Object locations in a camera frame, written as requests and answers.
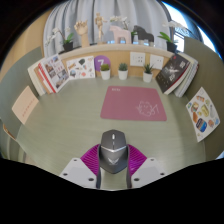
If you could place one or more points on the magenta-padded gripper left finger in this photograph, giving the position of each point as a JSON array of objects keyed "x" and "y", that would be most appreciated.
[{"x": 77, "y": 170}]

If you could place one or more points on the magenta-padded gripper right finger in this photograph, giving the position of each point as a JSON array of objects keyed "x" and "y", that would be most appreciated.
[{"x": 148, "y": 170}]

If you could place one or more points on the grey computer mouse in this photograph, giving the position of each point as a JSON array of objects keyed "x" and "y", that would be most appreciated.
[{"x": 113, "y": 153}]

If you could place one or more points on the pink mouse pad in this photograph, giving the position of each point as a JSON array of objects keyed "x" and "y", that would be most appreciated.
[{"x": 130, "y": 103}]

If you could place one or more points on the white sticker sheet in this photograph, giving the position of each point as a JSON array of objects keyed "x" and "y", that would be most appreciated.
[
  {"x": 203, "y": 113},
  {"x": 81, "y": 67}
]

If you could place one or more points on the wooden chair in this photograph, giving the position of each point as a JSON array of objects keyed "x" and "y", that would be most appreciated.
[{"x": 8, "y": 131}]

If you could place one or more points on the beige card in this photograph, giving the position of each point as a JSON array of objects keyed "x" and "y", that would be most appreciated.
[{"x": 25, "y": 105}]

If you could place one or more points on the small succulent in white pot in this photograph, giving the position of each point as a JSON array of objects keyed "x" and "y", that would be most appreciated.
[
  {"x": 105, "y": 74},
  {"x": 147, "y": 76},
  {"x": 123, "y": 74}
]

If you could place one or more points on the stack of white books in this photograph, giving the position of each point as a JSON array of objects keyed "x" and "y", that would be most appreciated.
[
  {"x": 190, "y": 80},
  {"x": 35, "y": 78}
]

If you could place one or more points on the red-edged photo magazine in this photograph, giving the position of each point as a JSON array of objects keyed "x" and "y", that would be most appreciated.
[{"x": 55, "y": 73}]

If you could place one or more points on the black book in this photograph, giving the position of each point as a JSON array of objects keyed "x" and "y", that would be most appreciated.
[{"x": 171, "y": 73}]

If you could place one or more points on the grey-green desk partition panel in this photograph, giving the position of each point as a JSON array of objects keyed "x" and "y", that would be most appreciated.
[
  {"x": 16, "y": 76},
  {"x": 210, "y": 73}
]

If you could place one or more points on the purple round sign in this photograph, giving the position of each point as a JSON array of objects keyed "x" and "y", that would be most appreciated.
[{"x": 101, "y": 61}]

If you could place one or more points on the wooden desk back shelf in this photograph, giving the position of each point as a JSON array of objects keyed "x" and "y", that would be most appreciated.
[{"x": 116, "y": 55}]

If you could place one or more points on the dark grey horse figurine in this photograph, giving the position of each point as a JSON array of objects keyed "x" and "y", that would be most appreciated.
[{"x": 143, "y": 34}]

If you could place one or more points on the pink horse figurine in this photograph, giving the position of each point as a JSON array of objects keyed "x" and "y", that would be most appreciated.
[{"x": 119, "y": 35}]

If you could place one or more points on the wooden artist mannequin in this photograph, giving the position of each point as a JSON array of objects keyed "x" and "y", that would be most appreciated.
[{"x": 99, "y": 28}]

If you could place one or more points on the window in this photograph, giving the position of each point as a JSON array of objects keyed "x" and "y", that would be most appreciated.
[{"x": 186, "y": 23}]

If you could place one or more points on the grey curtain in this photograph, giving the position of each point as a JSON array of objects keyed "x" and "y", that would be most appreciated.
[{"x": 90, "y": 10}]

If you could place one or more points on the white wall switch plate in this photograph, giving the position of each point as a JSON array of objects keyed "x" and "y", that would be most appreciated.
[{"x": 156, "y": 62}]

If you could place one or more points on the white wall socket plate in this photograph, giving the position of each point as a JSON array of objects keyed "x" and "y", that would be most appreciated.
[{"x": 137, "y": 59}]

